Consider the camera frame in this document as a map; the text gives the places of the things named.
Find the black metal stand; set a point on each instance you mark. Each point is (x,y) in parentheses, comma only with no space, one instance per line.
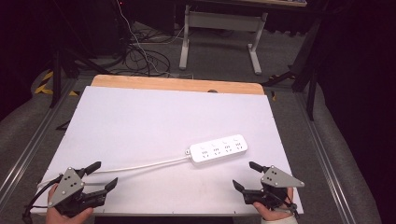
(311,77)
(56,74)

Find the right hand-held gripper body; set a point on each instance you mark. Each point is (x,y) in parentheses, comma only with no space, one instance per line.
(277,179)

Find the white power strip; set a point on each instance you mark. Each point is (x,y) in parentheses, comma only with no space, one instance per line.
(218,149)

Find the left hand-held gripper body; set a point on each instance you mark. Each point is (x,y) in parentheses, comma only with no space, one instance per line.
(67,186)

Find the yellow black floor tape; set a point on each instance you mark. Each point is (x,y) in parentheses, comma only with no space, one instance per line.
(43,88)

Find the wooden desk top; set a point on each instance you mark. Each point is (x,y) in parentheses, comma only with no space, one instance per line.
(274,2)

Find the white metal desk frame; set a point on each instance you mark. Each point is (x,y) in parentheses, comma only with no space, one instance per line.
(222,21)

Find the person's left hand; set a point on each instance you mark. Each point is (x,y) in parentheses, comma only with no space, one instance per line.
(59,218)

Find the white board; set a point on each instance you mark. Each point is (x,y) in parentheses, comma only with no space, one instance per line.
(162,124)

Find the person's right hand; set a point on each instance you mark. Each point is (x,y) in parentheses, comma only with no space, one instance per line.
(274,214)

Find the aluminium floor rail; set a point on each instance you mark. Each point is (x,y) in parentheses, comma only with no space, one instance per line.
(34,137)
(323,161)

